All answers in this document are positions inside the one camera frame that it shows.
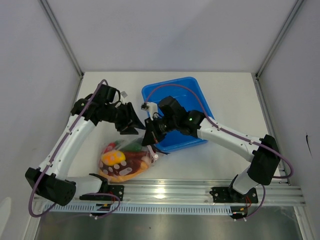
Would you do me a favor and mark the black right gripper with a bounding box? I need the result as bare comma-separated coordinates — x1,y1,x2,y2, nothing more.
142,115,178,147

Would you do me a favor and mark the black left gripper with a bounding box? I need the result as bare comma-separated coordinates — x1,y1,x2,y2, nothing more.
104,102,146,135

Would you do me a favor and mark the green cucumber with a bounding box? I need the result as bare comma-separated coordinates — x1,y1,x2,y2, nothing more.
123,142,142,152

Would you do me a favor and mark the clear pink-dotted zip bag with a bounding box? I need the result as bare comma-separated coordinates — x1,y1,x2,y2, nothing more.
98,135,168,183

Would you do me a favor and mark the yellow mango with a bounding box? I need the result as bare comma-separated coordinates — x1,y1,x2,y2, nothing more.
101,150,126,166

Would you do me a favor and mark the grey fish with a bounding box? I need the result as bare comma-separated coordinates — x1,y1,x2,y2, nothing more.
147,145,170,156

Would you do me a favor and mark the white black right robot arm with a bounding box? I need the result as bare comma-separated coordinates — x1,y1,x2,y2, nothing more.
141,96,280,202

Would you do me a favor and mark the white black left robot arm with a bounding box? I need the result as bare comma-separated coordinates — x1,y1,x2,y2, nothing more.
25,79,145,206

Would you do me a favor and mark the blue plastic bin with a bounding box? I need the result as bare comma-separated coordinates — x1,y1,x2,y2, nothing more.
141,76,214,153

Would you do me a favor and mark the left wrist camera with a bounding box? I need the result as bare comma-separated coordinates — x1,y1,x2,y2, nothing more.
118,91,128,104

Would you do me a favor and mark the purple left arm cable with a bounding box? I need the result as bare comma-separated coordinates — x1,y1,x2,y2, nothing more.
27,79,122,221

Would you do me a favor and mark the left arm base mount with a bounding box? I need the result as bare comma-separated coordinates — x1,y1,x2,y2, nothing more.
79,184,125,201

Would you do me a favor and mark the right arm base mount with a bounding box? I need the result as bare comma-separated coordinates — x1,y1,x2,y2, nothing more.
209,186,259,204

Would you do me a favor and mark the white slotted cable duct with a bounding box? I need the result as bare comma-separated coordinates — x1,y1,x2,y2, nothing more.
51,202,232,216

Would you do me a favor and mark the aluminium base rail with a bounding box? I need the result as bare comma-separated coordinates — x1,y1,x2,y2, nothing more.
109,179,306,207

